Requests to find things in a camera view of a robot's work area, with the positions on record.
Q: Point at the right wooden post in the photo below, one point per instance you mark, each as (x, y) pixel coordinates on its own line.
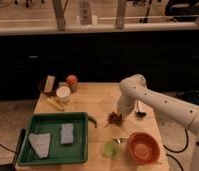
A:
(121, 8)

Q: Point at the green plastic tray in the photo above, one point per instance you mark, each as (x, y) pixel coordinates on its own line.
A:
(59, 153)

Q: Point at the wooden post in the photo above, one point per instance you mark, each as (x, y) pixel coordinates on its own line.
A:
(58, 11)
(121, 8)

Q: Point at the blue-grey sponge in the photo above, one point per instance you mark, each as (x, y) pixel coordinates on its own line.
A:
(67, 136)

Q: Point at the black and white spoon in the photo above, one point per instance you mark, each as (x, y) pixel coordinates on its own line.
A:
(139, 113)

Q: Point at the green chili pepper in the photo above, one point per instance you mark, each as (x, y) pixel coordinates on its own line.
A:
(91, 119)

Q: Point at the orange bowl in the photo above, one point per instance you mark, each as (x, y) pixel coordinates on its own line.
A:
(142, 148)

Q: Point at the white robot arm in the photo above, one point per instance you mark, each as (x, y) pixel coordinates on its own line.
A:
(186, 114)

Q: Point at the white cup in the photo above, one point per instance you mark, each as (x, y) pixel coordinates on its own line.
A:
(63, 94)

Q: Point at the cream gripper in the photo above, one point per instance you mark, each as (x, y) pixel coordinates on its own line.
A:
(123, 113)

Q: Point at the grey sponge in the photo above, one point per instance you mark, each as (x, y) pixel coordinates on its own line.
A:
(40, 143)

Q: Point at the green measuring cup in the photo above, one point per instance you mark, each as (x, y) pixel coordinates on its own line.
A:
(111, 147)

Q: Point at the dark red grape bunch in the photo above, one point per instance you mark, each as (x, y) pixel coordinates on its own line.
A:
(114, 118)

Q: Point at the left wooden post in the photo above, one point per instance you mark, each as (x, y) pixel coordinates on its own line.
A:
(58, 11)

